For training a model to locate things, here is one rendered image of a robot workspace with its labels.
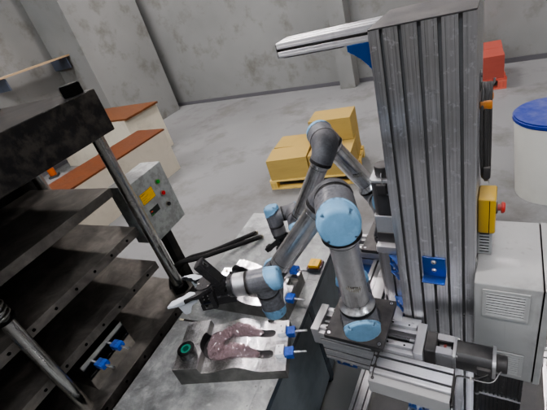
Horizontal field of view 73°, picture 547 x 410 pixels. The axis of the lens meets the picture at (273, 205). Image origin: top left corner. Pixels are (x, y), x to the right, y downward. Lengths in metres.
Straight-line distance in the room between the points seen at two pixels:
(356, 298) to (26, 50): 8.91
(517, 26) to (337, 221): 6.65
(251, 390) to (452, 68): 1.39
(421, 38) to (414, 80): 0.10
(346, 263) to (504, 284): 0.52
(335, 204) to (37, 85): 8.78
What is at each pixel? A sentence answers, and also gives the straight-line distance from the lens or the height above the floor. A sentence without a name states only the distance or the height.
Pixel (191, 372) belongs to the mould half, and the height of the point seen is 0.89.
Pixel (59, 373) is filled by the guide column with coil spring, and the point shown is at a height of 1.06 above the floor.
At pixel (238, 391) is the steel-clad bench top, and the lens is 1.77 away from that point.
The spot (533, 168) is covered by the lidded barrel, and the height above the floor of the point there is 0.35.
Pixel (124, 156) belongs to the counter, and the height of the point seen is 0.66.
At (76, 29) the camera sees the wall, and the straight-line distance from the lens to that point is 8.89.
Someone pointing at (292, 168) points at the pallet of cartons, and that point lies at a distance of 4.44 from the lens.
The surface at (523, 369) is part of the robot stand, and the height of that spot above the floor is 0.83.
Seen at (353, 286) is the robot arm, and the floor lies 1.39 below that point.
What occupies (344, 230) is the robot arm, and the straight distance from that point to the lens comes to 0.98.
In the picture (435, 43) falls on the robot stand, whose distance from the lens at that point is 1.05.
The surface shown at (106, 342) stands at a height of 0.94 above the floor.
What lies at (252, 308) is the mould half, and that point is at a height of 0.86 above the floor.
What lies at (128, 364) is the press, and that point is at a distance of 2.18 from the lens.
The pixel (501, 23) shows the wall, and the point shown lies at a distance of 7.42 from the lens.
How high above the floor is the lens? 2.21
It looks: 30 degrees down
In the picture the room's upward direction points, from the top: 18 degrees counter-clockwise
